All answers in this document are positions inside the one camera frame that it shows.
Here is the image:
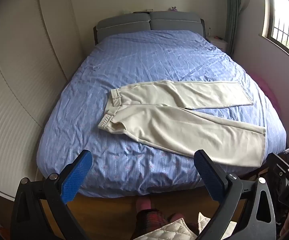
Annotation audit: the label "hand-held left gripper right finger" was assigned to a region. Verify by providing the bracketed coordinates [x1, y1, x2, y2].
[194, 149, 276, 240]

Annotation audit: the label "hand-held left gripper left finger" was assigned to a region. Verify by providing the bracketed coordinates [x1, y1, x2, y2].
[11, 150, 93, 240]

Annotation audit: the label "cream pants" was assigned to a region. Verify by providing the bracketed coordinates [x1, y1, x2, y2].
[98, 80, 267, 167]

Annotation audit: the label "person's right hand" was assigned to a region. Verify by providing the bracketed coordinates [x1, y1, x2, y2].
[281, 210, 289, 240]

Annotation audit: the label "pink slipper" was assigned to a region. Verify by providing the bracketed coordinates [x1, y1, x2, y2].
[169, 212, 185, 223]

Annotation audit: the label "person's plaid trouser leg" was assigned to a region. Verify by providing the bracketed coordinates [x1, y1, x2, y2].
[130, 208, 176, 240]

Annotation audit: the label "white sliding wardrobe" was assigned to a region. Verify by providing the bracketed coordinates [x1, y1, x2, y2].
[0, 0, 85, 202]

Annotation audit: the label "white nightstand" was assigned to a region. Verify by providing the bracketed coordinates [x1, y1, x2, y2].
[206, 36, 228, 53]

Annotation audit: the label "blue striped floral blanket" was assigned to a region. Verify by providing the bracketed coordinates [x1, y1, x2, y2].
[36, 29, 287, 198]

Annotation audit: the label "green curtain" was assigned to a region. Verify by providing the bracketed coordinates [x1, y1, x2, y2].
[226, 0, 245, 55]

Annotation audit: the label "grey padded bed headboard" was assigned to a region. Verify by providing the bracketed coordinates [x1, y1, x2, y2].
[93, 11, 206, 46]

